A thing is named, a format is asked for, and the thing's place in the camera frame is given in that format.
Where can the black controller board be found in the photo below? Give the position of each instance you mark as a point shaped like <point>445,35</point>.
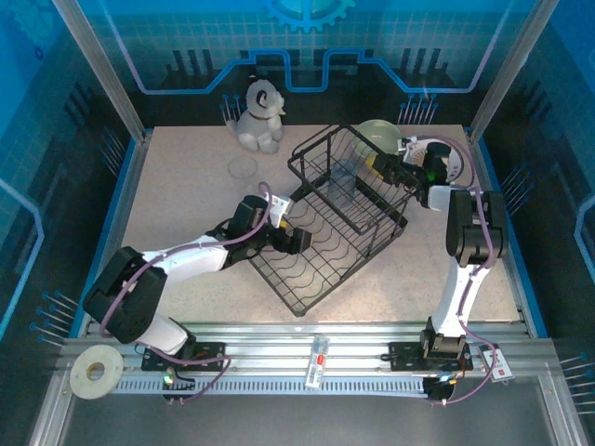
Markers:
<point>179,384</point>
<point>439,392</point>

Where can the white plate orange sunburst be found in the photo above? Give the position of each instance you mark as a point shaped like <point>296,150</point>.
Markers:
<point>458,168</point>

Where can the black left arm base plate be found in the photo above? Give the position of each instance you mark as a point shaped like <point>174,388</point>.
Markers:
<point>214,347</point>

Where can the white tape roll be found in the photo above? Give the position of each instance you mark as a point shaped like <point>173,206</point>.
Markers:
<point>109,371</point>

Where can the white number card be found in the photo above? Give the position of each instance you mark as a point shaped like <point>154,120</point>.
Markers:
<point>497,364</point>

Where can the pale green bowl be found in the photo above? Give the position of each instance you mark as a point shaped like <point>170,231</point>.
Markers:
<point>379,135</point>

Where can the grey plush dog toy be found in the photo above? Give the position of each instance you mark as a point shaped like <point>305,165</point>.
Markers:
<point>260,116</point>

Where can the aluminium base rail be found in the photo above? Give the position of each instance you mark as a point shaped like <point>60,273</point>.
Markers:
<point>279,346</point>

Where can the tall clear plastic cup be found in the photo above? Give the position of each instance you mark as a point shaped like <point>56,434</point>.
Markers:
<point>344,186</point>

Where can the clear label tag red mark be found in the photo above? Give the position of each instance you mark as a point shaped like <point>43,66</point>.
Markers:
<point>317,360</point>

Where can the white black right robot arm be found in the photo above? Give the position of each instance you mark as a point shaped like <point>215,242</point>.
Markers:
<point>474,232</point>

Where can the aluminium enclosure post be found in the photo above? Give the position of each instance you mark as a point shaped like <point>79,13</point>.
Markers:
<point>96,56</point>
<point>518,56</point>

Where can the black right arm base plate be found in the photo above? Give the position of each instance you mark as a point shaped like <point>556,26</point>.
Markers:
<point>402,355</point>

